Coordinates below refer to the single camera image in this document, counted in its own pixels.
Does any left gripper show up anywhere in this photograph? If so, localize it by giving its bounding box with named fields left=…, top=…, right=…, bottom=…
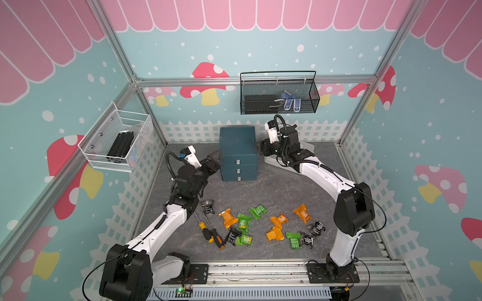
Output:
left=192, top=148, right=222, bottom=195

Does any teal three-drawer cabinet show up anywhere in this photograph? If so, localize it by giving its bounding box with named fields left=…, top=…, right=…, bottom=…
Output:
left=219, top=125, right=258, bottom=182

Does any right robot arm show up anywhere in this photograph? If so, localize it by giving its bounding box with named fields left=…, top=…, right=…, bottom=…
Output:
left=259, top=114, right=375, bottom=278

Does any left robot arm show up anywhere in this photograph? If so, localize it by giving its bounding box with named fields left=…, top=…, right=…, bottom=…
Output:
left=99, top=146, right=222, bottom=300

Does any white plastic lidded box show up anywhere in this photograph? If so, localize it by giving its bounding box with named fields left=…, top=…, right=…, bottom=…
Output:
left=264, top=141, right=315, bottom=174

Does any blue white item in basket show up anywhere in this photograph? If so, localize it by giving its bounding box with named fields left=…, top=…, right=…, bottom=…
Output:
left=274, top=90, right=302, bottom=113

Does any orange cookie packet far left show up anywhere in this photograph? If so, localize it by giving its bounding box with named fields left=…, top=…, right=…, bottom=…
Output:
left=218, top=208, right=238, bottom=229

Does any orange cookie packet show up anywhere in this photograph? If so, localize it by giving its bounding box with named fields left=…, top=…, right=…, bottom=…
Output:
left=292, top=204, right=313, bottom=225
left=270, top=213, right=289, bottom=229
left=218, top=208, right=238, bottom=229
left=266, top=227, right=285, bottom=242

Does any green cookie packet upper middle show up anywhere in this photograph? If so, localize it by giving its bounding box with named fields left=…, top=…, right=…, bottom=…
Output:
left=249, top=205, right=267, bottom=220

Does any green cookie packet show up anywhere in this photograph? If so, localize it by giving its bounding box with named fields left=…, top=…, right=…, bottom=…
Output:
left=249, top=205, right=267, bottom=220
left=235, top=235, right=252, bottom=246
left=237, top=213, right=252, bottom=234
left=286, top=232, right=302, bottom=250

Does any green cookie packet left middle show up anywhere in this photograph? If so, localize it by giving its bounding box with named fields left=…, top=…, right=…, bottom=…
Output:
left=237, top=213, right=252, bottom=234

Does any orange cookie packet right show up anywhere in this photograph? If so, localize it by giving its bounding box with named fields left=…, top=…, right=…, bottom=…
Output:
left=292, top=204, right=313, bottom=225

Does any green cookie packet lower left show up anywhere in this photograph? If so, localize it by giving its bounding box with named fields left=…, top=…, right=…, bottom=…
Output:
left=235, top=235, right=252, bottom=246

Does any orange cookie packet lower centre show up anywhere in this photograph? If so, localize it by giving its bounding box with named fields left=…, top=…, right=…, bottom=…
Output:
left=266, top=227, right=285, bottom=242

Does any black box in white basket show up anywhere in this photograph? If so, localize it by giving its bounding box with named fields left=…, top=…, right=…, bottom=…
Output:
left=106, top=131, right=134, bottom=163

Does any green cookie packet right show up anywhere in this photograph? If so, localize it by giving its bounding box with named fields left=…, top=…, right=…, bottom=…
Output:
left=286, top=232, right=302, bottom=250

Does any small green circuit board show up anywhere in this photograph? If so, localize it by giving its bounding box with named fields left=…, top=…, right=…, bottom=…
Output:
left=175, top=287, right=193, bottom=298

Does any black wire wall basket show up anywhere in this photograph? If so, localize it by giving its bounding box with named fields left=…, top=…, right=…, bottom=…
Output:
left=239, top=70, right=320, bottom=115

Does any yellow handled screwdriver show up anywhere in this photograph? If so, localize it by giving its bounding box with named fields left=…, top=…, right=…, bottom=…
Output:
left=193, top=211, right=214, bottom=243

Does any orange handled screwdriver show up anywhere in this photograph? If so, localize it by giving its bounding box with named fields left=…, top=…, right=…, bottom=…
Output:
left=203, top=213, right=225, bottom=250

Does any white wire wall basket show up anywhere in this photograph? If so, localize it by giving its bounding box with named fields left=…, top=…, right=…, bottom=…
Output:
left=78, top=103, right=154, bottom=173

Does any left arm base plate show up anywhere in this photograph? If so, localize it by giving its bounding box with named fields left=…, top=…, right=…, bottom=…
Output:
left=163, top=264, right=209, bottom=285

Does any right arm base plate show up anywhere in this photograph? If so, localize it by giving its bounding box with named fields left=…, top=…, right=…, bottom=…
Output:
left=306, top=261, right=360, bottom=286

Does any white slotted cable duct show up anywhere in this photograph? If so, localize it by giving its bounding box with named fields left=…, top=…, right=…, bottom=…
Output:
left=148, top=287, right=333, bottom=300

